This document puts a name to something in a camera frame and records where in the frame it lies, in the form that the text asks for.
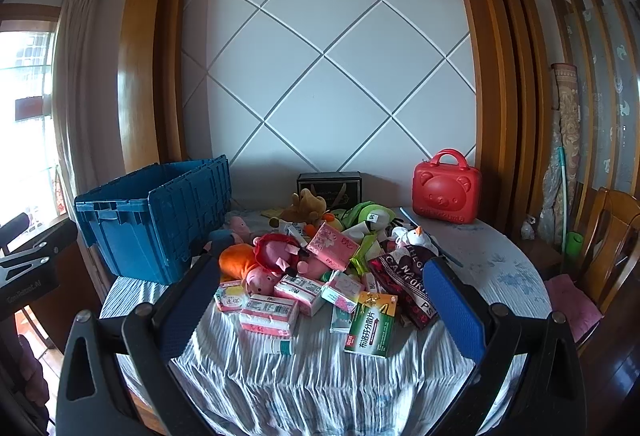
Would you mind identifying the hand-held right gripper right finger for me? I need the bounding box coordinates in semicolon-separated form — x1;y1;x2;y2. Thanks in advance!
424;257;587;436

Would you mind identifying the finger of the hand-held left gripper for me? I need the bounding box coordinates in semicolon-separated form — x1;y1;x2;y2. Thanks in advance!
0;222;78;284
0;212;30;257

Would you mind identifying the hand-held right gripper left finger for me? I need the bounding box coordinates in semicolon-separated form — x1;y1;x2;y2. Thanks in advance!
56;252;223;436

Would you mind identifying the orange-dress pig plush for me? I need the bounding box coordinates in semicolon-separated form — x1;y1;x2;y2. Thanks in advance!
219;243;281;297

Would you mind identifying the blue plastic crate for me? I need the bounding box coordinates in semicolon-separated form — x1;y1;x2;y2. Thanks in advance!
74;155;233;285

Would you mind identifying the red-dress pig plush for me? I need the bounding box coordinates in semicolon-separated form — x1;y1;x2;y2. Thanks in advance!
252;233;331;279

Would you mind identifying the person's left hand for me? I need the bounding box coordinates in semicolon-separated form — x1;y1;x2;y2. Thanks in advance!
12;333;52;419

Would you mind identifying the dark wooden cabinet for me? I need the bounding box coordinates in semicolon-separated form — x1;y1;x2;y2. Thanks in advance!
0;216;108;352

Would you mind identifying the dark red printed bag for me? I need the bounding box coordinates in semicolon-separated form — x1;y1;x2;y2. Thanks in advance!
367;248;441;329

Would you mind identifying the white goose plush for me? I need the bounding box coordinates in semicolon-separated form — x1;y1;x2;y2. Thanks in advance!
391;225;431;251

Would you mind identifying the blue-shirt pig plush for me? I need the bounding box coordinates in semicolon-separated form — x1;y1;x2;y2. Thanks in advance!
207;216;253;249

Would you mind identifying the green wipes pack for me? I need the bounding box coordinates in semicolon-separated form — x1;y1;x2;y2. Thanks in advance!
350;236;383;277

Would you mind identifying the blue toothbrush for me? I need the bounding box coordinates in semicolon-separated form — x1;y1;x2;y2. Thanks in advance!
398;207;466;267

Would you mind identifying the window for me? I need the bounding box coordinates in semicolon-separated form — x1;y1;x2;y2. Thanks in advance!
0;18;61;247

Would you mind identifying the white green medicine box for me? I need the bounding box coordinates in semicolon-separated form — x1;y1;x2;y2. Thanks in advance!
330;303;358;334

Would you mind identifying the pink seat cushion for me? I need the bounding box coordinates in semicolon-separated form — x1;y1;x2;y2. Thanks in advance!
544;273;606;344

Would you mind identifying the red bear suitcase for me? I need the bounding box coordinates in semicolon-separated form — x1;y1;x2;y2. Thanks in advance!
412;149;482;223

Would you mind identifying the green frog plush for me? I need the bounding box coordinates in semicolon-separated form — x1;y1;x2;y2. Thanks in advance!
332;201;398;234

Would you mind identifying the floral pink tissue pack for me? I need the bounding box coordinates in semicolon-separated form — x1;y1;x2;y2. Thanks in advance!
306;222;361;267

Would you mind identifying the white curtain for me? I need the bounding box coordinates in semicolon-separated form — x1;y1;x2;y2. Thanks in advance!
50;0;103;217

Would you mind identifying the brown moose plush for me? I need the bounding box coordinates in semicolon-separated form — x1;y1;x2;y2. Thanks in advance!
270;189;331;225

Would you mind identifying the yellow duck plush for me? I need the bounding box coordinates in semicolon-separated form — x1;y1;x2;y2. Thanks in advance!
305;211;346;237

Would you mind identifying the wooden chair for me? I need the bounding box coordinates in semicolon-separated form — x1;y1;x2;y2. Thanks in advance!
542;186;640;357

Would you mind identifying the black gift box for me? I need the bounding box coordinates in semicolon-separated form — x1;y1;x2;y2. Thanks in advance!
296;171;363;209

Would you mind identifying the rolled patterned carpet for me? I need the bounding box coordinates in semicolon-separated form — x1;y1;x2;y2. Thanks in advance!
537;62;581;247

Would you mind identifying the wooden screen partition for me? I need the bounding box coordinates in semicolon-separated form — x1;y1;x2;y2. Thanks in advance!
540;0;640;197

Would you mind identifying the mop with teal handle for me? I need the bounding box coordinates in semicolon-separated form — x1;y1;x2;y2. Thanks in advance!
557;146;576;274

